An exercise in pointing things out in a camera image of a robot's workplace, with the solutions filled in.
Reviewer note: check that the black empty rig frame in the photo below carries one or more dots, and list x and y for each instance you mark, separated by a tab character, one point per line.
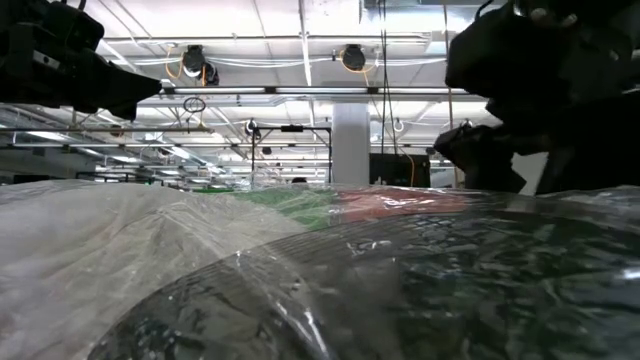
292	128

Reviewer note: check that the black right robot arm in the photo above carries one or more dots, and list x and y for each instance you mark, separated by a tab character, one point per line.
622	25

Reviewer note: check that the red packaged garment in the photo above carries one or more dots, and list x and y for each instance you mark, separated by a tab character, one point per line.
390	202

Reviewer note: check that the white square pillar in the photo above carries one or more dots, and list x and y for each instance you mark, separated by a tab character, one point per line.
350	150

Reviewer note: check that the long ceiling light bar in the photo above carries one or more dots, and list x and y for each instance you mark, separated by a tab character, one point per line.
320	90

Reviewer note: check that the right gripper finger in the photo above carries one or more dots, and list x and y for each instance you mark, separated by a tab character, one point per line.
595	160
480	155

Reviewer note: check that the green plastic basket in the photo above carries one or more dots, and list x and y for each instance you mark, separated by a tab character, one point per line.
300	205

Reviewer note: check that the plain white cotton pack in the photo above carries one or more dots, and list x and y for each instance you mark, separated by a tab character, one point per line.
100	250

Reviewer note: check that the grey ceiling rail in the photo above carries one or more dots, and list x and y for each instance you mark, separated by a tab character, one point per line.
150	129

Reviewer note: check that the black partition panel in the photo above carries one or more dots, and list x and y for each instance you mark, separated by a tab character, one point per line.
395	170

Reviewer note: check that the person's head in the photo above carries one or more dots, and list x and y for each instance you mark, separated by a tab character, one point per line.
299	180

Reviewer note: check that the black bagged hair net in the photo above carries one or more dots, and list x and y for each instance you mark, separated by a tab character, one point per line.
450	300

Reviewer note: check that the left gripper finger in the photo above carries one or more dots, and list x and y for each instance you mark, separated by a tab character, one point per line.
115	87

